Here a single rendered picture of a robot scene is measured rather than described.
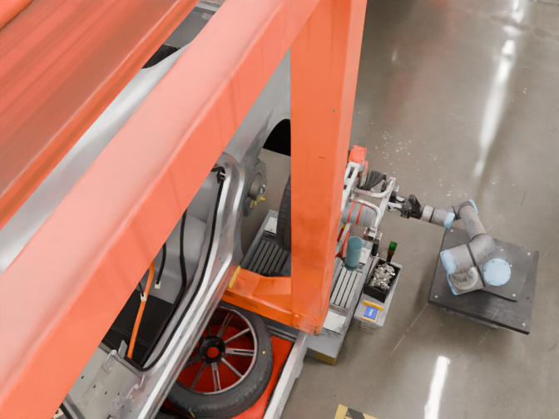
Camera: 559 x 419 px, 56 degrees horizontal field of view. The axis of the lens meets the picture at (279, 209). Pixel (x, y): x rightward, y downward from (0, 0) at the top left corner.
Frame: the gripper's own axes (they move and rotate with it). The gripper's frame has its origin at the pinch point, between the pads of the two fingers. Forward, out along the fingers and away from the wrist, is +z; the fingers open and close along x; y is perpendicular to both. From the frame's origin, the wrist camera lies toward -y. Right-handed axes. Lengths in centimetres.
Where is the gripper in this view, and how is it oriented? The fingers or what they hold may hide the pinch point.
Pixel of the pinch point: (388, 199)
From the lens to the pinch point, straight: 310.1
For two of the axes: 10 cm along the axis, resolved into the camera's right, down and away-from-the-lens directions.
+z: -9.2, -3.0, 2.4
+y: 0.2, 5.9, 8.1
